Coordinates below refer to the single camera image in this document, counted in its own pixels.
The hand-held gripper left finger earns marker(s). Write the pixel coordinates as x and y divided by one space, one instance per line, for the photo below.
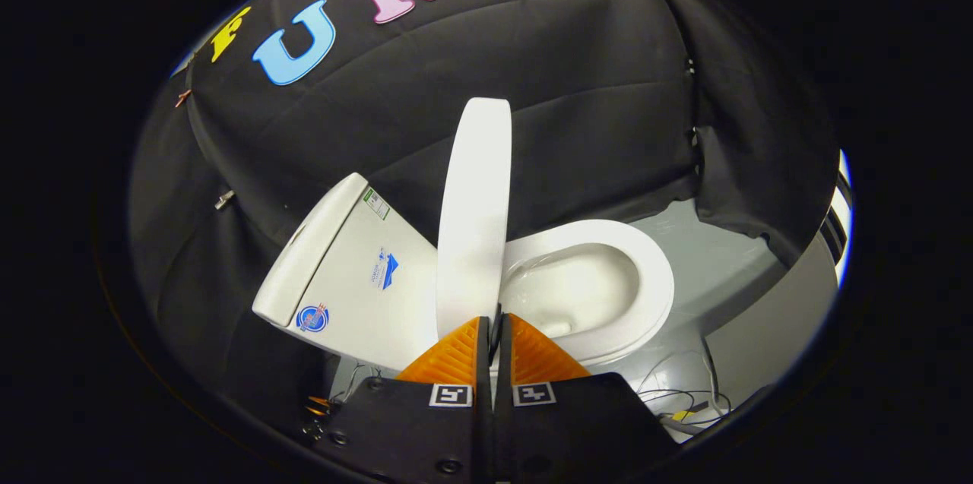
456 438

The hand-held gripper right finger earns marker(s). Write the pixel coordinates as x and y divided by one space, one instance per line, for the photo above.
547 438

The white toilet lid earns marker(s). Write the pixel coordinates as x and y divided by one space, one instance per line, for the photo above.
475 226

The white ceramic toilet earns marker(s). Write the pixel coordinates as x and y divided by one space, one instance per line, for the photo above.
357 279

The white toilet seat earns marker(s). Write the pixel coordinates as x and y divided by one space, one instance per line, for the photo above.
654 279

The orange clamp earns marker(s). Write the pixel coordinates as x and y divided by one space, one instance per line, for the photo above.
318 406

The silver metal clip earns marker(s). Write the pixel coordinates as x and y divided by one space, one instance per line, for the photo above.
224 200

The black backdrop cloth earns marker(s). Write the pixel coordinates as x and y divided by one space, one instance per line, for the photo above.
570 89

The copper metal clip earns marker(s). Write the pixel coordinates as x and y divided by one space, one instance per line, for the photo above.
183 97

